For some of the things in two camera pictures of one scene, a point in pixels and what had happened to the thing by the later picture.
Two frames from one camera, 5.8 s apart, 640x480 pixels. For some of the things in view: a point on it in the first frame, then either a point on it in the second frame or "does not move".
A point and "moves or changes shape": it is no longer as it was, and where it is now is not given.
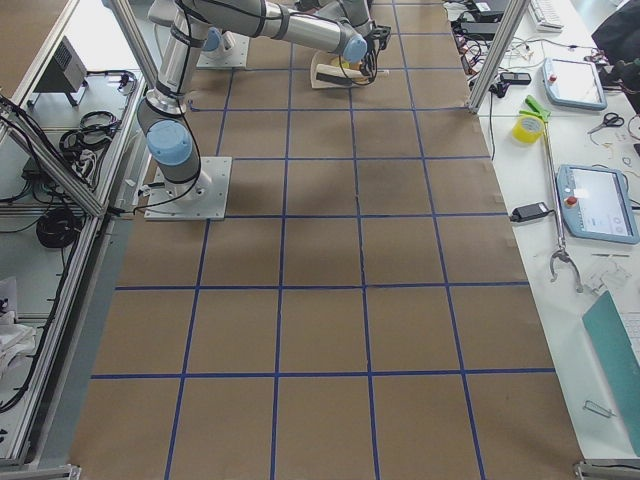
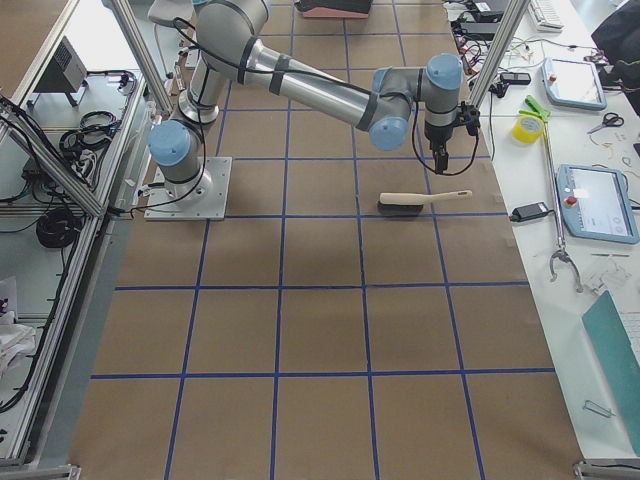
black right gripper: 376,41 -> 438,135
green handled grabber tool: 562,252 does not move
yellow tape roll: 527,129 does not move
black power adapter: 529,212 does not move
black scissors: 610,120 does not move
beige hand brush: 329,75 moves or changes shape
